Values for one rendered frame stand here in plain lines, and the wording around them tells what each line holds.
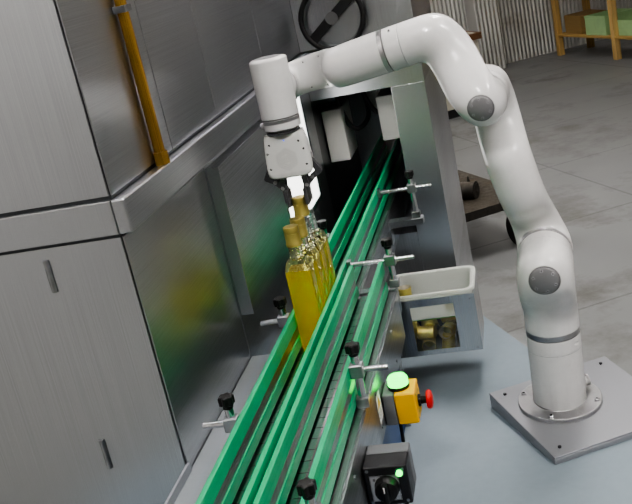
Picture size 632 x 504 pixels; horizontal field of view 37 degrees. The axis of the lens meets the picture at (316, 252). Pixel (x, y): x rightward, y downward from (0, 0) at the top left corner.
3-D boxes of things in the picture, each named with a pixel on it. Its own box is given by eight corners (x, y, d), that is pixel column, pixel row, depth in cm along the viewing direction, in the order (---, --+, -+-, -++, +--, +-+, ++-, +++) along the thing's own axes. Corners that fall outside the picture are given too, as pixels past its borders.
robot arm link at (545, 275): (579, 316, 220) (570, 220, 211) (581, 356, 203) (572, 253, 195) (526, 320, 223) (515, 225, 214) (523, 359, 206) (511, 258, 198)
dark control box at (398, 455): (375, 483, 179) (367, 444, 177) (417, 480, 178) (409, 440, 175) (370, 509, 172) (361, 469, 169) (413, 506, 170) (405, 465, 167)
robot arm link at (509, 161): (526, 299, 209) (528, 268, 223) (581, 284, 205) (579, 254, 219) (446, 87, 195) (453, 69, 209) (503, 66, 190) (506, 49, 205)
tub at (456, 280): (397, 304, 261) (392, 274, 258) (480, 293, 256) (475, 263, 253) (391, 330, 245) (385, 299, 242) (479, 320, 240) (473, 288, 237)
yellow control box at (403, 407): (390, 411, 205) (384, 380, 203) (425, 408, 203) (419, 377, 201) (387, 428, 198) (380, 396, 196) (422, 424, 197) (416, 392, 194)
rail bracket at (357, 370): (359, 402, 184) (345, 339, 180) (396, 398, 183) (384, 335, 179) (356, 412, 181) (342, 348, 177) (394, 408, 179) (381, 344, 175)
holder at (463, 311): (384, 333, 264) (373, 282, 260) (484, 321, 258) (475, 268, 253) (377, 361, 249) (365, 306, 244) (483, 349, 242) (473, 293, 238)
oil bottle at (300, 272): (307, 340, 218) (286, 252, 211) (330, 337, 216) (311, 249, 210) (302, 350, 213) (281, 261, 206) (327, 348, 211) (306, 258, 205)
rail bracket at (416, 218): (388, 241, 304) (374, 174, 298) (440, 234, 301) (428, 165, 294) (386, 246, 300) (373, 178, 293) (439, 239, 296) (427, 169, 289)
